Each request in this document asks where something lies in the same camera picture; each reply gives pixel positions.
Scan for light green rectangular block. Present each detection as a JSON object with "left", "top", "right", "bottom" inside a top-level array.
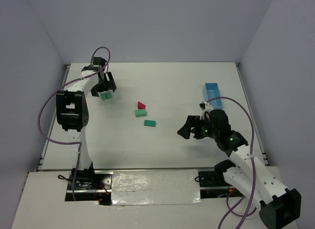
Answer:
[{"left": 135, "top": 109, "right": 147, "bottom": 117}]

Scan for blue plastic box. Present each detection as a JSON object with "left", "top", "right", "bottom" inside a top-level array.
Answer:
[{"left": 203, "top": 83, "right": 223, "bottom": 109}]

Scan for small green cube block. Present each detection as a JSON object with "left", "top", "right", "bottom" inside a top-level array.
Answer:
[{"left": 99, "top": 93, "right": 107, "bottom": 100}]

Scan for silver tape patch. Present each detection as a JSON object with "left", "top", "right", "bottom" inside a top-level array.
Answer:
[{"left": 111, "top": 169, "right": 201, "bottom": 206}]

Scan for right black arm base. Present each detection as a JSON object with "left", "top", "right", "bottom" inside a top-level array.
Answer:
[{"left": 194, "top": 160, "right": 236, "bottom": 199}]

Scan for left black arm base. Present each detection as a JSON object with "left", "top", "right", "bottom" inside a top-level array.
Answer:
[{"left": 58, "top": 169, "right": 113, "bottom": 206}]

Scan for dark green rectangular block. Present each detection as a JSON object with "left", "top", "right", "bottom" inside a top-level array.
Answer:
[{"left": 144, "top": 120, "right": 156, "bottom": 127}]

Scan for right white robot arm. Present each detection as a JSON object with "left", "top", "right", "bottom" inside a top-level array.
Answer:
[{"left": 177, "top": 110, "right": 302, "bottom": 229}]

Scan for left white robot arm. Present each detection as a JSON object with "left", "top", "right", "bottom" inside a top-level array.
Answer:
[{"left": 56, "top": 57, "right": 117, "bottom": 171}]

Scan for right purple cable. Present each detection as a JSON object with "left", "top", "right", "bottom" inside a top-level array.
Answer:
[{"left": 205, "top": 97, "right": 258, "bottom": 229}]

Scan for purple cable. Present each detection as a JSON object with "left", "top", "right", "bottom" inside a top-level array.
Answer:
[
  {"left": 205, "top": 97, "right": 258, "bottom": 229},
  {"left": 37, "top": 47, "right": 111, "bottom": 200}
]

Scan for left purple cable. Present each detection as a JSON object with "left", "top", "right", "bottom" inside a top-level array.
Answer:
[{"left": 37, "top": 47, "right": 111, "bottom": 200}]

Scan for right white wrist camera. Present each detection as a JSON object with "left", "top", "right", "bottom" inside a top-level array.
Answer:
[{"left": 199, "top": 101, "right": 214, "bottom": 119}]

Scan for red triangular wood block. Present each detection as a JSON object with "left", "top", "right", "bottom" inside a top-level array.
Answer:
[{"left": 137, "top": 102, "right": 146, "bottom": 110}]

